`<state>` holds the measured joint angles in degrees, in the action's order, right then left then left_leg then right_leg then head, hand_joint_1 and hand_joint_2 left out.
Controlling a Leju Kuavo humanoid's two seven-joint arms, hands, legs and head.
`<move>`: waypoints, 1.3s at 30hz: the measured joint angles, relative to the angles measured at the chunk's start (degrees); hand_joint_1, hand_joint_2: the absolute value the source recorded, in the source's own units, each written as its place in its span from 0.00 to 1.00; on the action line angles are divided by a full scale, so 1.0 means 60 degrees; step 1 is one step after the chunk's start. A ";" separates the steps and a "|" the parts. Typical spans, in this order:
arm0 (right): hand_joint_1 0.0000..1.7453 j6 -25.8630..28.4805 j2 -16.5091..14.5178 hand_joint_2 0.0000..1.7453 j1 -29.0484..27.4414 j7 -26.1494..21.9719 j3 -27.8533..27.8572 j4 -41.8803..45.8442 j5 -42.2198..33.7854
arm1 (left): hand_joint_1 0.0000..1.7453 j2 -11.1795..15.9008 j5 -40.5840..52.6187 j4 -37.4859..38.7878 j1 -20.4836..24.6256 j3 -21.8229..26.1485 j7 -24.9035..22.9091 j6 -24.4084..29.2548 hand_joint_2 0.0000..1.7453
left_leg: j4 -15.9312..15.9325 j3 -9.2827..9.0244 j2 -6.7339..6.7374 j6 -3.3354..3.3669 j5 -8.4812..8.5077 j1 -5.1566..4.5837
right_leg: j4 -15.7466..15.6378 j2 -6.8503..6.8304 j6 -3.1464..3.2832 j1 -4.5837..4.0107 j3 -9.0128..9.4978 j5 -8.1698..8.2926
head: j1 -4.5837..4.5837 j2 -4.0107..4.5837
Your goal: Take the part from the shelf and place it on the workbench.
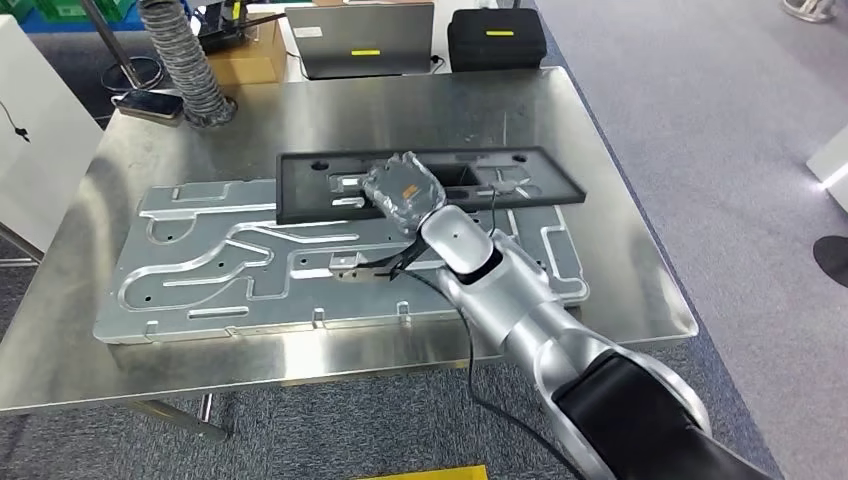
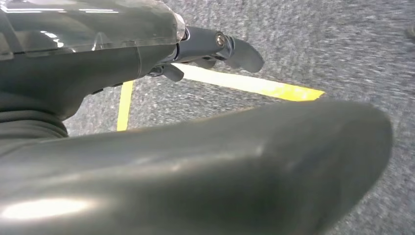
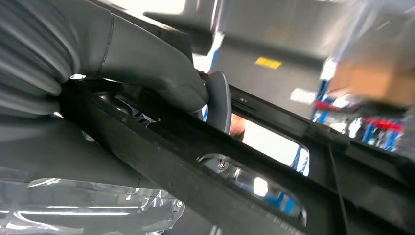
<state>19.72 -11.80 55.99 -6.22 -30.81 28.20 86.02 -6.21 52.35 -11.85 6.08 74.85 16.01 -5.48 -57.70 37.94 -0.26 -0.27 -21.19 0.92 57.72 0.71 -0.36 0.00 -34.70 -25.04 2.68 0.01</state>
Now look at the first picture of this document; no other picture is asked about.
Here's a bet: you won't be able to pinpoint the black plastic plate bracket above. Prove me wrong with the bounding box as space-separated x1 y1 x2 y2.
274 145 588 227

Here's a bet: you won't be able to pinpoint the stainless steel workbench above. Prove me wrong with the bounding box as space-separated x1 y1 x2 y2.
0 64 701 444

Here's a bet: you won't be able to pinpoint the black carry case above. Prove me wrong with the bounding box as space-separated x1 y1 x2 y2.
447 7 549 73

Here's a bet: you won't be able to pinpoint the grey laptop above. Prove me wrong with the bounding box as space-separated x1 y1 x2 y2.
284 1 438 81

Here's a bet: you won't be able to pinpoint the embossed metal plate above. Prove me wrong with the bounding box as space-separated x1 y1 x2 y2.
92 175 592 346

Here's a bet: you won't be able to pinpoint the brown cardboard box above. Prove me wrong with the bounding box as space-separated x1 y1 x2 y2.
204 13 288 87

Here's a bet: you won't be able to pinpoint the black electronic device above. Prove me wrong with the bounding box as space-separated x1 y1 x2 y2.
197 0 287 56

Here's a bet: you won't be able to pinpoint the dark phone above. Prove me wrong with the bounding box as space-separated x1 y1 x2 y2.
111 88 186 125

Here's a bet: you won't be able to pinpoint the black round base stand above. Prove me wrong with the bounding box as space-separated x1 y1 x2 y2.
79 0 166 95

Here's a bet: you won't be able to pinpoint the white cabinet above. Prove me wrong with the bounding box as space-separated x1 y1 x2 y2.
0 13 106 257

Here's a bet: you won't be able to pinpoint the white lit platform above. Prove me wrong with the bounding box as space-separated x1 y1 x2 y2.
805 125 848 215

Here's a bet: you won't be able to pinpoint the green plastic crates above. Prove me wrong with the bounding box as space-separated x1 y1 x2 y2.
0 0 138 25

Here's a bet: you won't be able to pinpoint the silver chair base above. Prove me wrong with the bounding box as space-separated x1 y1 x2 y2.
780 0 838 25

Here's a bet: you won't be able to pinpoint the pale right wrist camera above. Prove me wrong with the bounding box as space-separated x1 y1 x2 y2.
328 250 363 284

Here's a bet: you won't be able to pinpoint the black camera cable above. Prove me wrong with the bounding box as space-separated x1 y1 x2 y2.
396 266 592 480

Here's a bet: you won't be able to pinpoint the grey flexible duct hose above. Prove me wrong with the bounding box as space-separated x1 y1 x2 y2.
137 0 239 129

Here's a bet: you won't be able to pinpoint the black stanchion post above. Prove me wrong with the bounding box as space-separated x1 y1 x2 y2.
812 234 848 290

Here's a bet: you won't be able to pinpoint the black cable on cabinet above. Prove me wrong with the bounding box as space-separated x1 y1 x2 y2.
0 99 32 144

